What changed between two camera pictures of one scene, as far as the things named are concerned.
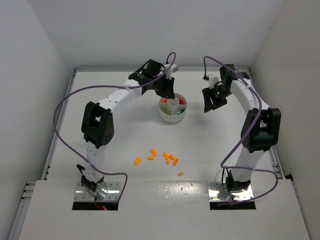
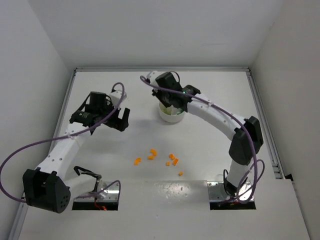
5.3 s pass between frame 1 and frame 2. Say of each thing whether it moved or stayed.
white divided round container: stayed
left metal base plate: stayed
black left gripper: moved
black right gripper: moved
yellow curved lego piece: stayed
